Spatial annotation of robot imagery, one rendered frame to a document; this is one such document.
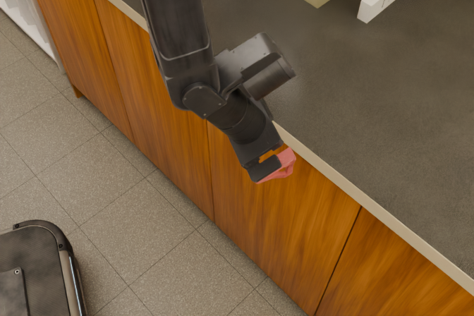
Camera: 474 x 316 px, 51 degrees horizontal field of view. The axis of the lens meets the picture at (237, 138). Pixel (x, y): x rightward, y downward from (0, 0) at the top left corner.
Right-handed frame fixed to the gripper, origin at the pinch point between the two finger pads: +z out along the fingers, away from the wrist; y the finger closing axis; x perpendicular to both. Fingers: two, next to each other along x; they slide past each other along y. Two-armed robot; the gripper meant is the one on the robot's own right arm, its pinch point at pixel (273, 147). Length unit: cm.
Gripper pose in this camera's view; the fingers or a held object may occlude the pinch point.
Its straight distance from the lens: 77.1
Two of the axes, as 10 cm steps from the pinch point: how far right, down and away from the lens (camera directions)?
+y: -3.6, -7.6, 5.4
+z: 4.6, 3.6, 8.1
